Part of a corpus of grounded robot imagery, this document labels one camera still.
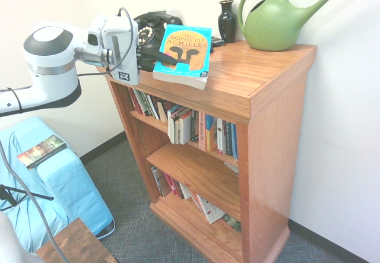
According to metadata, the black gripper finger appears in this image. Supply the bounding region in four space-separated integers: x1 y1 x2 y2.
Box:
138 50 179 67

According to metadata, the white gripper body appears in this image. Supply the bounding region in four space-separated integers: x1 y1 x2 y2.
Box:
102 15 140 85

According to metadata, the teal Song of Achilles book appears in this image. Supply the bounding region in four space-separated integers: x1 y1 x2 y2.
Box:
153 24 213 91

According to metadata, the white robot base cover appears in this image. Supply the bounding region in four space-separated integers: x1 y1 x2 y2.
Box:
0 211 45 263

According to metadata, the green spine book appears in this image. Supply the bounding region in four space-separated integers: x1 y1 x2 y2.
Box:
135 90 150 117

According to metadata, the maroon book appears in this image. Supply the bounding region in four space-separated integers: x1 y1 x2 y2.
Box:
127 87 140 114

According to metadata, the tan leaning book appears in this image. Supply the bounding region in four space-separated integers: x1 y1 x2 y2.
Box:
156 101 169 123

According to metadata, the thin black book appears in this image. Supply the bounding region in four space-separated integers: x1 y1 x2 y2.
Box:
191 110 200 143

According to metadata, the pink orange book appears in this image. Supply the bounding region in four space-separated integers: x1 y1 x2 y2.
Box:
198 111 208 152

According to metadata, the yellow and blue book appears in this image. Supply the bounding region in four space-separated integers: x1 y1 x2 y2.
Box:
205 113 219 153

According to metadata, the white spine book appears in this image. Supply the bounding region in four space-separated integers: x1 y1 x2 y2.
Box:
216 117 225 156

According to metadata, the dark grey book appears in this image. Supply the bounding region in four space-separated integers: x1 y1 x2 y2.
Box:
222 120 233 157

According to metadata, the blue spine book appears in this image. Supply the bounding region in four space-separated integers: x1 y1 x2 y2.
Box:
230 122 239 161

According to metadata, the patterned flat book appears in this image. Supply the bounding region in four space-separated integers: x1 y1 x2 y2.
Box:
224 161 239 176

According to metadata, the small white book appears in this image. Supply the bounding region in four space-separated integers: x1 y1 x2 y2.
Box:
179 182 192 201

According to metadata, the white book with red marks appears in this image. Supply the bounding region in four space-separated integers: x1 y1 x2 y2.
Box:
195 194 226 224

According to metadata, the green picture book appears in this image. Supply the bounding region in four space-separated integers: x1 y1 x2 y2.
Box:
221 213 242 234

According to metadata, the black rotary telephone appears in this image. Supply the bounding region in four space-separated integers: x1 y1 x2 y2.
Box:
132 11 184 72

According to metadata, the small black device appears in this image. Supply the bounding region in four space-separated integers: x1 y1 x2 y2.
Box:
209 36 226 53

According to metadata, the paperback with white pages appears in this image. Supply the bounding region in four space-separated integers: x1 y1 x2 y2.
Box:
167 104 182 144

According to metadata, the black vase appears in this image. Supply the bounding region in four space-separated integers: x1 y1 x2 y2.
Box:
218 0 238 44

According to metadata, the paperback with orange spine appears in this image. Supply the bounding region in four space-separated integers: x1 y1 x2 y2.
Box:
174 108 188 145

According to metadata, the green watering can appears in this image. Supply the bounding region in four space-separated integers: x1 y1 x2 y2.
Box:
237 0 362 52

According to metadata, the paperback with landscape cover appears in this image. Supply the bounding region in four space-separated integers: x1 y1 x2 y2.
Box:
16 134 68 171

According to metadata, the orange wooden bookshelf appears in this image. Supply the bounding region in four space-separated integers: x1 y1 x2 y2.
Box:
103 40 318 263

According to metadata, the light blue covered chair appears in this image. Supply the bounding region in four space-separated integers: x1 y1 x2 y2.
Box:
0 115 116 254

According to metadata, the black tripod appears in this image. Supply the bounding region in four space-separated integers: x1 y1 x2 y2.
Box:
0 184 55 207

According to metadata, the brown wooden table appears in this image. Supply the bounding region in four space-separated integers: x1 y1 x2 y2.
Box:
34 217 118 263

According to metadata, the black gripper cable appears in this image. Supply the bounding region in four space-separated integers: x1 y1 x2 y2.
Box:
76 7 140 77

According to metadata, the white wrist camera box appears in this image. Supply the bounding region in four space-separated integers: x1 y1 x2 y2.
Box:
87 14 108 53

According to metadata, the grey hose cable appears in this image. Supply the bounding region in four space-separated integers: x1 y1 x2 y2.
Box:
0 140 71 263

